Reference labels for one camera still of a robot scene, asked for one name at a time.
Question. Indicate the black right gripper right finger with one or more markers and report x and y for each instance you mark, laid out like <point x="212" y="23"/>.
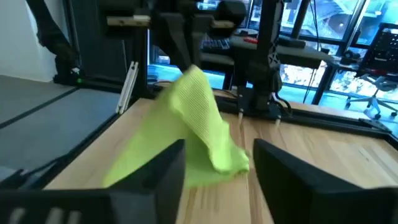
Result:
<point x="311" y="202"/>

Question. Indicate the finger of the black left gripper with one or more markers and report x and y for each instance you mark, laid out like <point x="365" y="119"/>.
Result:
<point x="172" y="34"/>
<point x="200" y="37"/>

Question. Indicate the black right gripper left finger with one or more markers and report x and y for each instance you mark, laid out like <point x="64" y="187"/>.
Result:
<point x="93" y="207"/>

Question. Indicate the green microfiber towel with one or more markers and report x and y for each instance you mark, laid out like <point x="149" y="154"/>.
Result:
<point x="186" y="124"/>

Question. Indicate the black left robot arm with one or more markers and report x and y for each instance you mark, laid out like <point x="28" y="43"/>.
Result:
<point x="267" y="77"/>

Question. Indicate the black computer keyboard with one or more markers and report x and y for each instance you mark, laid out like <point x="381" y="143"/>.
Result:
<point x="216" y="44"/>

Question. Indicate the white aluminium extrusion bar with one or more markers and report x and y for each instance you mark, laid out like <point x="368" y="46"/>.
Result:
<point x="127" y="87"/>

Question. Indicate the grey desk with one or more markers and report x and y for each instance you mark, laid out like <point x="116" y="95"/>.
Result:
<point x="295" y="56"/>

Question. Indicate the black stand leg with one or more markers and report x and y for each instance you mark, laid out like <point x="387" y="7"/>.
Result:
<point x="51" y="34"/>

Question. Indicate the black mesh office chair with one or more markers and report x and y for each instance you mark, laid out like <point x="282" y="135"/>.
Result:
<point x="377" y="62"/>

